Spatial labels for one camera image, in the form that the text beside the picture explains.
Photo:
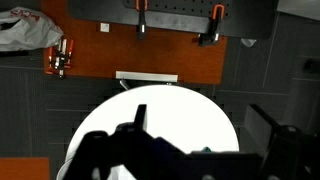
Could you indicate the black pegboard table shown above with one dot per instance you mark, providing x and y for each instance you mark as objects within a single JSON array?
[{"x": 252, "y": 19}]

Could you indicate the small white paper square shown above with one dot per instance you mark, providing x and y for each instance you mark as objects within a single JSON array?
[{"x": 104, "y": 27}]

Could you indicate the orange clamps pile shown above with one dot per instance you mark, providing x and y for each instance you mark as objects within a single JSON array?
[{"x": 59, "y": 58}]

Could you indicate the white table base foot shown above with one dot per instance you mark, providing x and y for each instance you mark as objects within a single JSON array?
[{"x": 123, "y": 76}]

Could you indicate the orange bar clamp right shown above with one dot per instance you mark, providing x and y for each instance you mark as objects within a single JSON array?
[{"x": 211, "y": 37}]

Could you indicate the teal capped marker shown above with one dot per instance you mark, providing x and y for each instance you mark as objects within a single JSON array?
[{"x": 206, "y": 149}]

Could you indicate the orange bar clamp left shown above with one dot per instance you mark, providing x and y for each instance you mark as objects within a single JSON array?
[{"x": 141, "y": 7}]

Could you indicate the orange carpet tile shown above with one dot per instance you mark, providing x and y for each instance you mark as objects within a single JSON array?
[{"x": 99, "y": 54}]

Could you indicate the orange bar clamp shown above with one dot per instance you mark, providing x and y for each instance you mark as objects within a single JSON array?
[
  {"x": 141, "y": 7},
  {"x": 211, "y": 37}
]

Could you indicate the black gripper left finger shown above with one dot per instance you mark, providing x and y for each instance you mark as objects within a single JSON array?
[{"x": 139, "y": 121}]

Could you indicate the round white table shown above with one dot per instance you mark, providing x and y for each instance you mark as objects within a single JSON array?
[{"x": 184, "y": 117}]

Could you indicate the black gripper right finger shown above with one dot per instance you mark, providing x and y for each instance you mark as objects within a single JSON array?
[{"x": 260, "y": 126}]

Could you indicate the white plastic bag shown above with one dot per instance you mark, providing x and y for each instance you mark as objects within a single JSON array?
[{"x": 27, "y": 29}]

